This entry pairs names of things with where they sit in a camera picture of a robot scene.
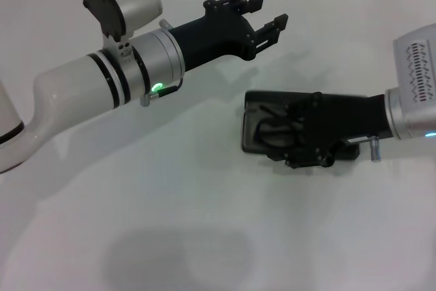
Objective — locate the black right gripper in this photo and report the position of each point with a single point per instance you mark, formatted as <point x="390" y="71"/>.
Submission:
<point x="340" y="120"/>

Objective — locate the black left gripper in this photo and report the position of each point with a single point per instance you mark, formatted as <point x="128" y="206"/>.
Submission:
<point x="214" y="35"/>

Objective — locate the black frame glasses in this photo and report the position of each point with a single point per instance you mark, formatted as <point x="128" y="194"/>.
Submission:
<point x="272" y="131"/>

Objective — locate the black glasses case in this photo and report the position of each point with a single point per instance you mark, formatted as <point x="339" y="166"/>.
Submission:
<point x="250" y="124"/>

